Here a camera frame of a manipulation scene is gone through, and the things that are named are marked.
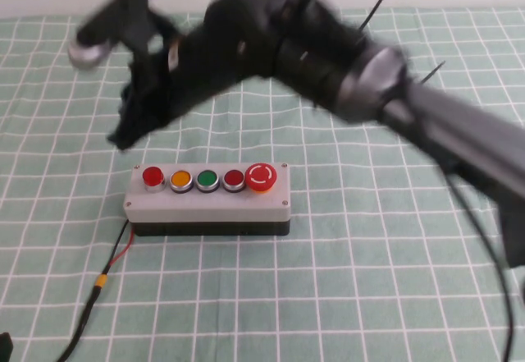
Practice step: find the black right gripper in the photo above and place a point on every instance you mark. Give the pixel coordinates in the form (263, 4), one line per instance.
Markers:
(201, 66)

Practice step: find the red illuminated push button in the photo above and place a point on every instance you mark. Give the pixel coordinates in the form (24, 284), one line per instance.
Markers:
(152, 176)

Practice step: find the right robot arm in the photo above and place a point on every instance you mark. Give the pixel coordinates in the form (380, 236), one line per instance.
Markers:
(451, 124)

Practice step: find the yellow push button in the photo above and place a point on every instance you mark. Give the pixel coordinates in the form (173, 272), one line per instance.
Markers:
(181, 179)

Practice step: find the green push button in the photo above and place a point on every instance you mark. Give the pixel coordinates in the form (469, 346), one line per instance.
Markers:
(207, 179)

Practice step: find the dark red push button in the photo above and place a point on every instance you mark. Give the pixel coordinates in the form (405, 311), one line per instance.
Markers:
(233, 179)

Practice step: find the grey black button control box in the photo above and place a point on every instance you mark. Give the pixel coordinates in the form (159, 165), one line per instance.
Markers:
(205, 210)

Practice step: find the red emergency stop mushroom button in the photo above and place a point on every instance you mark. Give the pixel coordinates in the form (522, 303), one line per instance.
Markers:
(261, 175)

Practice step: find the green white checked tablecloth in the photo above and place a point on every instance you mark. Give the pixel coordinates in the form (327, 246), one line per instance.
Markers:
(328, 255)

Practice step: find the black object at table edge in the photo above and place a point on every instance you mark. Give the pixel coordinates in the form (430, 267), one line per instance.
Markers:
(5, 347)

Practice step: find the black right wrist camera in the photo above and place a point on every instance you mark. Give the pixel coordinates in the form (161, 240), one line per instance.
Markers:
(123, 17)

